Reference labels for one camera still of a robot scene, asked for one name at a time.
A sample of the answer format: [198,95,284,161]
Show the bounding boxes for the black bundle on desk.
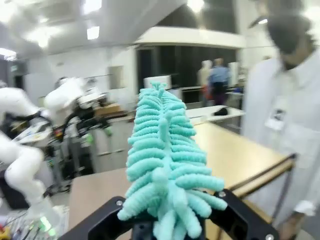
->
[212,106,230,117]

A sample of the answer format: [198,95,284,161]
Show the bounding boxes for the ceiling light panel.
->
[0,47,17,61]
[82,0,103,15]
[86,26,101,41]

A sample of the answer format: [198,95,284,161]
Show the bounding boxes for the brown cardboard box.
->
[96,103,123,117]

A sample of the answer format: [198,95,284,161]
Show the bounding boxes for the white desk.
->
[183,104,247,137]

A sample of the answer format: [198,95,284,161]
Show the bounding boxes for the person's left forearm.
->
[287,139,320,217]

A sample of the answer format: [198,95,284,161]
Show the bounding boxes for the teal microfiber duster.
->
[116,80,229,239]

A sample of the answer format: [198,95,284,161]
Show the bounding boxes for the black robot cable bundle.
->
[48,111,78,151]

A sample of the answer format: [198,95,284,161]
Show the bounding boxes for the person in blue shirt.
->
[208,57,232,107]

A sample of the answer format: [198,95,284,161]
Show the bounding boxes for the person in white clothes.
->
[197,59,213,106]

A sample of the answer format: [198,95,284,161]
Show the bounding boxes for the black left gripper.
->
[63,106,113,148]

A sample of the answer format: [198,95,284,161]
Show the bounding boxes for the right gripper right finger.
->
[203,188,280,240]

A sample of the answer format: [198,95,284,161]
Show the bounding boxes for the person's left hand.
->
[278,212,303,240]

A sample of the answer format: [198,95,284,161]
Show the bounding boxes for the black and wood shelf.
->
[191,121,299,240]

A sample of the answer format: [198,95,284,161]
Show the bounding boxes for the person in white coat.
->
[242,9,320,240]

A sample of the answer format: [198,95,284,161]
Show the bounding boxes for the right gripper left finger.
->
[57,196,136,240]

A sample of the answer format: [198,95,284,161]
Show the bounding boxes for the white name badge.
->
[264,96,289,131]

